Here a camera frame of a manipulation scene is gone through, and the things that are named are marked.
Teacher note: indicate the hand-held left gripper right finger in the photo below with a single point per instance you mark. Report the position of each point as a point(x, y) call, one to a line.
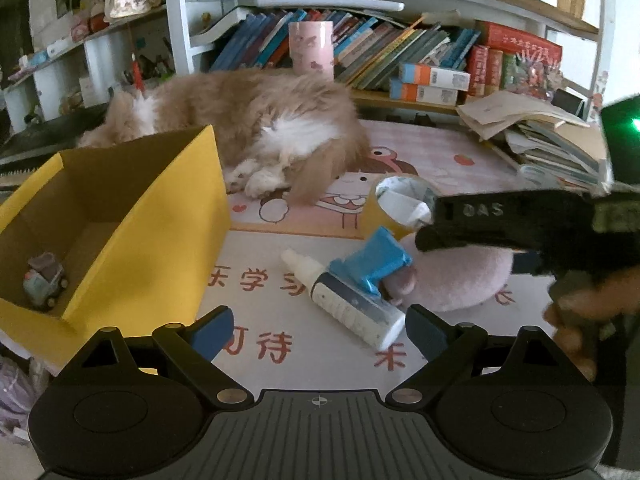
point(425, 332)

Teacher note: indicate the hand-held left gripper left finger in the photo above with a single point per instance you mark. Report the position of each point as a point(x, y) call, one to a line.
point(212, 332)

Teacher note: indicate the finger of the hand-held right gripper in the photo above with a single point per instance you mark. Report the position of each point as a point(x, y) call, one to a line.
point(480, 209)
point(450, 240)

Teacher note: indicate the pink plush toy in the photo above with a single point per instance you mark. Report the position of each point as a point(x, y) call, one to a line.
point(460, 275)

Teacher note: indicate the white and blue plastic bottle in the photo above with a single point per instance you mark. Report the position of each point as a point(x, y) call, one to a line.
point(350, 310)

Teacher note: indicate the yellow cardboard box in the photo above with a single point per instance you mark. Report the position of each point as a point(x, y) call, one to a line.
point(165, 220)

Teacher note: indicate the person's right hand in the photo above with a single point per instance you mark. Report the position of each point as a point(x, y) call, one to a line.
point(585, 300)

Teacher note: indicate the yellow tape roll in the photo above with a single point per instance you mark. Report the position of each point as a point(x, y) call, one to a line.
point(370, 210)

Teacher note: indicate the pile of papers and booklets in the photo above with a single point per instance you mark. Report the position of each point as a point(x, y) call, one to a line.
point(525, 125)

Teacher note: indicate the pink cartoon printed tablecloth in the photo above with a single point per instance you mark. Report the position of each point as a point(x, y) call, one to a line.
point(280, 255)

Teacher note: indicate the red boxed book set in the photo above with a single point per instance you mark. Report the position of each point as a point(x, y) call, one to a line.
point(520, 42)

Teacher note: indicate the small grey toy car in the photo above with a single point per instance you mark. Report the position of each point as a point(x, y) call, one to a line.
point(45, 280)

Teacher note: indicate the row of leaning books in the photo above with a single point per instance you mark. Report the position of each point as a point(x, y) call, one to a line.
point(370, 45)

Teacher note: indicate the purple plastic bag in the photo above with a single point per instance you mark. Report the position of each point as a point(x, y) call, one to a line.
point(20, 395)

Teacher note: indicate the fluffy tan and white cat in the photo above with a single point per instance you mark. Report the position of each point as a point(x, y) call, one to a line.
point(225, 105)

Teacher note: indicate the pink printed cup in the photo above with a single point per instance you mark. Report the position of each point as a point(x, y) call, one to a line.
point(310, 45)

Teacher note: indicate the black piano keyboard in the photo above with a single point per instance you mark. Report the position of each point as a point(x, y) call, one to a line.
point(30, 140)

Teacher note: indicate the red pen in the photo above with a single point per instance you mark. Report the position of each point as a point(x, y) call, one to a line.
point(136, 72)

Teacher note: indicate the white side shelf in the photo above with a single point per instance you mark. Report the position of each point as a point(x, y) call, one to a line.
point(100, 50)

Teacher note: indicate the white bookshelf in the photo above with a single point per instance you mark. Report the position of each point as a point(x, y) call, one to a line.
point(175, 20)

